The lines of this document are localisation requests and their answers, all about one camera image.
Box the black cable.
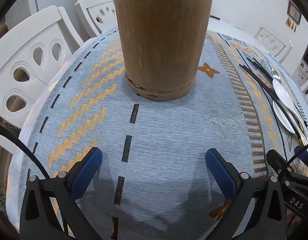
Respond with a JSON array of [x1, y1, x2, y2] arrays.
[[0, 123, 50, 179], [284, 139, 308, 170]]

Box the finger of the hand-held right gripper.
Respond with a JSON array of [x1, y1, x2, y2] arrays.
[[294, 145, 308, 167], [266, 149, 292, 178]]

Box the white dotted rice paddle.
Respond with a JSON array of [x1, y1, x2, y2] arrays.
[[272, 79, 308, 143], [272, 100, 298, 134]]

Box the orange hanging tassels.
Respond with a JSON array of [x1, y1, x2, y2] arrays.
[[285, 18, 298, 32]]

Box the small framed picture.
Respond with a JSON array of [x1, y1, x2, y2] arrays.
[[287, 0, 302, 25]]

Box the blue patterned table mat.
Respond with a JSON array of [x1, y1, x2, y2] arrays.
[[6, 27, 308, 240]]

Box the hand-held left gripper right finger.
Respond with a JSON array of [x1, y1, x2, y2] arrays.
[[205, 148, 287, 240]]

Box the wooden utensil holder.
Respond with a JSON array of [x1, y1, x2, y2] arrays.
[[113, 0, 213, 102]]

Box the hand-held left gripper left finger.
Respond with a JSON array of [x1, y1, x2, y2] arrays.
[[19, 147, 103, 240]]

